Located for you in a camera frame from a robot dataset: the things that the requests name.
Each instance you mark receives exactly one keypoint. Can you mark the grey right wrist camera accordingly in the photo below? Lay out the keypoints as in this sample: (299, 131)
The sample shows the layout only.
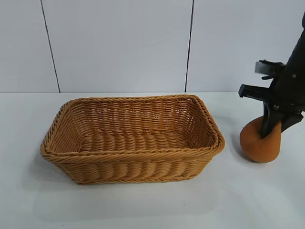
(262, 68)

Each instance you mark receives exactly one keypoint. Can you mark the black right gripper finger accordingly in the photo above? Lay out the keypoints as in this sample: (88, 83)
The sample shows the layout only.
(269, 121)
(291, 120)

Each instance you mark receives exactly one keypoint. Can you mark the orange round bread bun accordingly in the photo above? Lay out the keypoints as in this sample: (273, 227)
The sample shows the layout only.
(259, 150)

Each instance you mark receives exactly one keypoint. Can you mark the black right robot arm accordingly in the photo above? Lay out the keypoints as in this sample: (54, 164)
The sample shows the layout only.
(296, 52)

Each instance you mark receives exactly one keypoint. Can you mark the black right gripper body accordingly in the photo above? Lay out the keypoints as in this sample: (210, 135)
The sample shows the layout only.
(290, 95)

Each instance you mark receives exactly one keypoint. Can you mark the tan woven wicker basket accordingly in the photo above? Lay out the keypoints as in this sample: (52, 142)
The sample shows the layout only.
(133, 164)

